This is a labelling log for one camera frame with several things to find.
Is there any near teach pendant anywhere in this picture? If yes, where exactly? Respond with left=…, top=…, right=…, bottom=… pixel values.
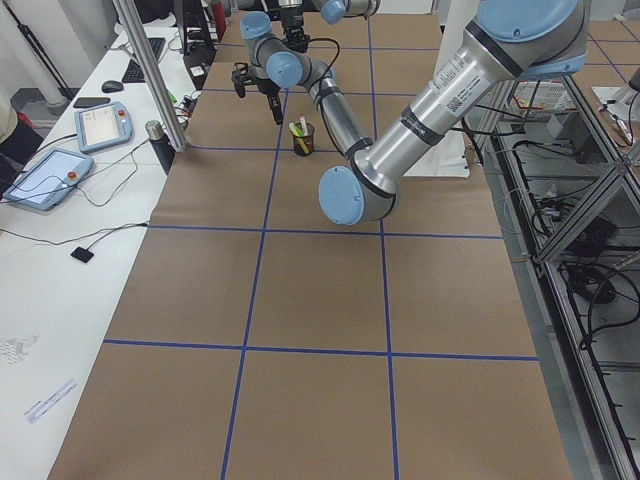
left=3, top=148, right=94, bottom=211

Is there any teach pendant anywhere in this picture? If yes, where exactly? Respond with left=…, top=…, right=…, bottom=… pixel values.
left=3, top=148, right=94, bottom=211
left=74, top=102, right=133, bottom=154

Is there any black keyboard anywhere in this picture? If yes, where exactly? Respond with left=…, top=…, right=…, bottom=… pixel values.
left=121, top=37, right=167, bottom=84

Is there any red whiteboard marker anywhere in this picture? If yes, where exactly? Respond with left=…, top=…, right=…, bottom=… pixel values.
left=299, top=115, right=309, bottom=136

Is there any aluminium frame post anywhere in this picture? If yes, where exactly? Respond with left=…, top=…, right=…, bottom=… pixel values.
left=112, top=0, right=187, bottom=152

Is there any yellow highlighter pen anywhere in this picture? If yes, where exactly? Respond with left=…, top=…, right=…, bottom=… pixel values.
left=289, top=122, right=304, bottom=138

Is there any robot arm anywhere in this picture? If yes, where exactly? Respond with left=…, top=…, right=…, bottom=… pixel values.
left=240, top=1, right=591, bottom=225
left=230, top=0, right=381, bottom=53

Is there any black smartphone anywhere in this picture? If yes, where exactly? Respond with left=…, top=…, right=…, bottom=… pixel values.
left=73, top=97, right=111, bottom=109

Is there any far teach pendant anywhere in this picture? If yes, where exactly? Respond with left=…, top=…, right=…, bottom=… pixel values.
left=74, top=102, right=133, bottom=154

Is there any dark water bottle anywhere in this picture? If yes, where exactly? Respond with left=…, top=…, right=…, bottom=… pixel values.
left=145, top=120, right=175, bottom=175

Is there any black computer mouse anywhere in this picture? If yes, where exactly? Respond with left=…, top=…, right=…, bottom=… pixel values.
left=101, top=80, right=124, bottom=93

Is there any black mesh pen cup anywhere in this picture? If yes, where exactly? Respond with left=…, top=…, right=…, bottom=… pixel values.
left=290, top=123, right=315, bottom=156

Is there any aluminium truss frame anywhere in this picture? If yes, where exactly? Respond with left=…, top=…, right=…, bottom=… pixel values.
left=470, top=64, right=639, bottom=479

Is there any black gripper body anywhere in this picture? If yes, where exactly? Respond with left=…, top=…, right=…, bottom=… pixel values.
left=282, top=19, right=309, bottom=53
left=231, top=62, right=280, bottom=98

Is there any small black square pad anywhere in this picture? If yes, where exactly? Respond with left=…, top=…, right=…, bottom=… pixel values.
left=70, top=247, right=94, bottom=264

